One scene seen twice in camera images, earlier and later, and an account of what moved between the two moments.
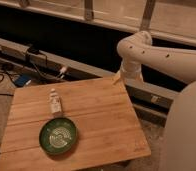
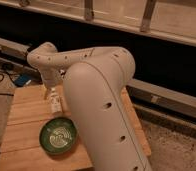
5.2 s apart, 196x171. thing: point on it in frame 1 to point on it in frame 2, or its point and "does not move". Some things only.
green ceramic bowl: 57,135 does not move
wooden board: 107,125 does not move
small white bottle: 56,102 does not move
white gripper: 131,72 to 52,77
